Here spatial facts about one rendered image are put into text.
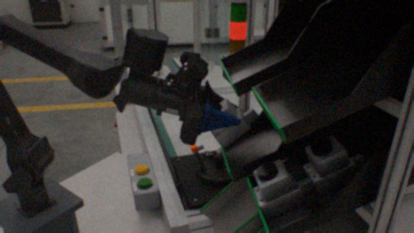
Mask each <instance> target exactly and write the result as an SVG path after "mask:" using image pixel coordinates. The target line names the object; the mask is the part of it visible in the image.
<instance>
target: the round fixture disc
mask: <svg viewBox="0 0 414 233"><path fill-rule="evenodd" d="M214 156H215V155H213V159H207V158H206V157H202V158H201V160H202V162H203V163H204V165H205V167H206V168H207V171H206V172H200V170H199V163H198V162H197V163H196V177H197V178H198V179H199V180H200V181H201V182H203V183H205V184H207V185H212V186H216V187H225V186H227V185H229V184H230V182H233V180H232V178H231V177H230V174H229V172H228V170H227V166H226V162H225V168H222V169H218V168H215V166H214Z"/></svg>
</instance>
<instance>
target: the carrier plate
mask: <svg viewBox="0 0 414 233"><path fill-rule="evenodd" d="M207 152H211V151H205V152H201V153H199V155H200V157H201V158H202V157H205V153H207ZM197 162H198V161H197V160H196V156H195V155H194V154H193V155H181V156H177V157H171V164H172V166H173V169H174V171H175V174H176V177H177V180H178V181H179V185H180V187H181V188H182V193H183V194H184V199H185V201H186V202H187V204H188V208H189V210H193V209H196V208H200V207H204V206H205V205H207V203H208V202H209V201H210V200H212V199H213V198H214V197H216V196H217V195H218V194H219V193H220V192H221V191H222V190H223V189H224V188H225V187H226V186H225V187H216V186H212V185H207V184H205V183H203V182H201V181H200V180H199V179H198V178H197V177H196V163H197Z"/></svg>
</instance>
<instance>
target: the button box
mask: <svg viewBox="0 0 414 233"><path fill-rule="evenodd" d="M127 160H128V165H129V177H130V180H131V188H132V192H133V198H134V206H135V210H136V211H140V210H148V209H152V208H155V207H160V206H161V205H160V196H159V187H158V183H157V181H156V176H155V174H154V169H153V166H152V163H151V161H150V155H149V153H148V152H145V153H140V154H132V155H127ZM141 164H145V165H147V166H148V172H147V173H145V174H137V173H136V172H135V170H134V168H135V167H136V166H137V165H141ZM144 177H148V178H150V179H151V180H152V185H151V186H150V188H147V189H141V188H139V187H138V186H137V182H138V181H139V179H142V178H144Z"/></svg>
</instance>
